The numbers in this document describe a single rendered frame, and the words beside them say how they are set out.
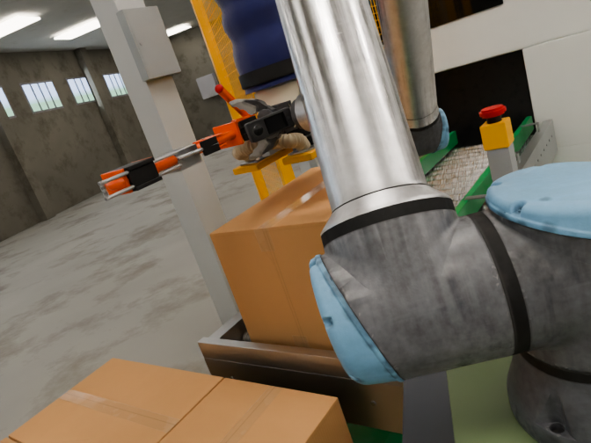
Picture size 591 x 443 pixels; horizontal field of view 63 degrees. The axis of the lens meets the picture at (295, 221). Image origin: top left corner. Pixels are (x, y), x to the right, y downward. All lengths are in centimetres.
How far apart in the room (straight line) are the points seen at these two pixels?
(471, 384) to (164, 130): 192
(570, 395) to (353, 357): 22
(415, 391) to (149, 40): 192
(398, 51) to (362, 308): 57
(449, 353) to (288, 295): 87
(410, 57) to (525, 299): 57
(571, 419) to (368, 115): 37
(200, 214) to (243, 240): 109
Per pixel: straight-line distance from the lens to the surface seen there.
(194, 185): 240
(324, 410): 122
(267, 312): 141
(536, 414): 61
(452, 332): 48
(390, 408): 128
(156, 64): 235
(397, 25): 90
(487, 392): 69
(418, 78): 97
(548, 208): 47
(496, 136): 145
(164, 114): 236
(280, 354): 137
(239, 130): 124
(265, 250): 129
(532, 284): 48
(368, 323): 47
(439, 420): 81
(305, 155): 129
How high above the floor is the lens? 128
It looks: 16 degrees down
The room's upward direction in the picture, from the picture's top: 19 degrees counter-clockwise
